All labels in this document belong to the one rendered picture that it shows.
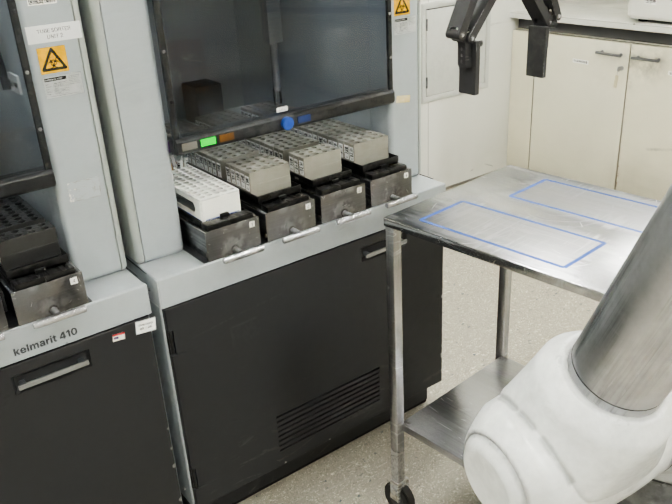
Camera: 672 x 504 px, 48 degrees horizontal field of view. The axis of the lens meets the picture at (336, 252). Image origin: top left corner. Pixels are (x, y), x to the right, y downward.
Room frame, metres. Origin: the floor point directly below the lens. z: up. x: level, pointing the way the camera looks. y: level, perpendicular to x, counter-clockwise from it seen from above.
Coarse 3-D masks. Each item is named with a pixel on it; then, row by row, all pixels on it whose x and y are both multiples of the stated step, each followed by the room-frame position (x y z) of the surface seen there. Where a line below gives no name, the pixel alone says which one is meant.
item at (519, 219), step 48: (480, 192) 1.58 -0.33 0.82; (528, 192) 1.57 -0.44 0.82; (576, 192) 1.55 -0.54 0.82; (624, 192) 1.54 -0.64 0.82; (432, 240) 1.37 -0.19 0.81; (480, 240) 1.32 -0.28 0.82; (528, 240) 1.31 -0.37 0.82; (576, 240) 1.30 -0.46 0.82; (624, 240) 1.29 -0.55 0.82; (576, 288) 1.13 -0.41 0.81; (480, 384) 1.61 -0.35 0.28; (432, 432) 1.43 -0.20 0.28
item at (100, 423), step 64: (64, 0) 1.44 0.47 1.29; (64, 64) 1.43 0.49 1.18; (64, 128) 1.42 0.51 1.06; (64, 192) 1.40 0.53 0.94; (64, 320) 1.28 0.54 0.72; (128, 320) 1.36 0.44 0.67; (0, 384) 1.20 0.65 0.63; (64, 384) 1.27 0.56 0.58; (128, 384) 1.34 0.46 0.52; (0, 448) 1.18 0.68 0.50; (64, 448) 1.25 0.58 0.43; (128, 448) 1.33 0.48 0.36
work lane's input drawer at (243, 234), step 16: (192, 224) 1.53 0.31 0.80; (208, 224) 1.49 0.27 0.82; (224, 224) 1.51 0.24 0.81; (240, 224) 1.52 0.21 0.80; (256, 224) 1.55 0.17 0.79; (192, 240) 1.53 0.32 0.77; (208, 240) 1.48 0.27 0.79; (224, 240) 1.50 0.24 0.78; (240, 240) 1.52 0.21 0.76; (256, 240) 1.54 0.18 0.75; (208, 256) 1.47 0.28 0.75; (224, 256) 1.49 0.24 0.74; (240, 256) 1.47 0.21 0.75
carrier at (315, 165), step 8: (320, 152) 1.76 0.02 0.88; (328, 152) 1.76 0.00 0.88; (336, 152) 1.77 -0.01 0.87; (304, 160) 1.72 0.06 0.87; (312, 160) 1.73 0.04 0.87; (320, 160) 1.75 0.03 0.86; (328, 160) 1.76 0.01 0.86; (336, 160) 1.77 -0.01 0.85; (304, 168) 1.72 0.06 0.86; (312, 168) 1.73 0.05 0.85; (320, 168) 1.75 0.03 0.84; (328, 168) 1.76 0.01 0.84; (336, 168) 1.77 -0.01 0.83; (304, 176) 1.72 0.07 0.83; (312, 176) 1.73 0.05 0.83; (320, 176) 1.74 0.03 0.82
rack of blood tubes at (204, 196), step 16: (176, 176) 1.69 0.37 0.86; (192, 176) 1.68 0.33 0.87; (208, 176) 1.68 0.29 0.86; (176, 192) 1.61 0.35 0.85; (192, 192) 1.57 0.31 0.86; (208, 192) 1.56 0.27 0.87; (224, 192) 1.56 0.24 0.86; (192, 208) 1.62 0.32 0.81; (208, 208) 1.52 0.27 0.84; (224, 208) 1.54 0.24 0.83; (240, 208) 1.57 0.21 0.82
